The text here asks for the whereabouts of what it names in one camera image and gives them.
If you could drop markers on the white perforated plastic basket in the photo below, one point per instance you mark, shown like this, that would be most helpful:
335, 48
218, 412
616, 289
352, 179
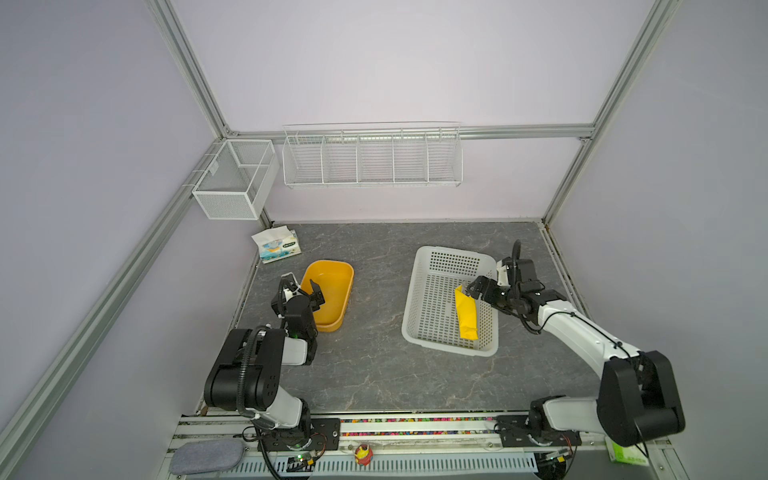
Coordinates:
430, 318

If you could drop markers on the red emergency stop button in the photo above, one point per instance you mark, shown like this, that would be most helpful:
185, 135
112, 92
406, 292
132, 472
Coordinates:
363, 455

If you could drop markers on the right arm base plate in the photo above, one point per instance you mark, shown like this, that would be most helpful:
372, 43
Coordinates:
522, 432

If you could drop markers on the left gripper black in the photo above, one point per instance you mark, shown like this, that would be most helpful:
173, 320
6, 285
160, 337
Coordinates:
316, 298

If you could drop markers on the yellow paper napkin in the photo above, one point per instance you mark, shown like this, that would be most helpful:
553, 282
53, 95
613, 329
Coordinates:
466, 311

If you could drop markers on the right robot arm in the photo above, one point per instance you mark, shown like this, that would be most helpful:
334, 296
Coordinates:
637, 399

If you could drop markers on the orange plastic tray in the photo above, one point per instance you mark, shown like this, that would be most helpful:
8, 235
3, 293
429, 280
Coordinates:
335, 279

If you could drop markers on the grey cloth pad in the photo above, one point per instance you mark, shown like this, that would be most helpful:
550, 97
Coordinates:
207, 457

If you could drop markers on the white mesh wall box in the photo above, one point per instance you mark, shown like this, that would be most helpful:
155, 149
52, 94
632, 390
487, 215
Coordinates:
237, 180

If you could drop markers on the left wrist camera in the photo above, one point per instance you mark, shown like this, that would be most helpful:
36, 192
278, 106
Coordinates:
288, 283

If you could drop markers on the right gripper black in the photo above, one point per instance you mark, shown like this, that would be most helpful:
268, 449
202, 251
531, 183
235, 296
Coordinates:
480, 282

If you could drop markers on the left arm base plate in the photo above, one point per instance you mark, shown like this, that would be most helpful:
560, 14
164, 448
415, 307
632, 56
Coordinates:
322, 433

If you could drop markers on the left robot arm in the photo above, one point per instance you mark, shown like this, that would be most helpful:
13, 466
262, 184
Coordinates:
246, 374

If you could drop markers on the white wire shelf basket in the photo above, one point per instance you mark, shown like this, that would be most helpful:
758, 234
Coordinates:
373, 154

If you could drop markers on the tissue pack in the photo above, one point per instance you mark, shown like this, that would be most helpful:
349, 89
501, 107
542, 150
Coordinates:
276, 243

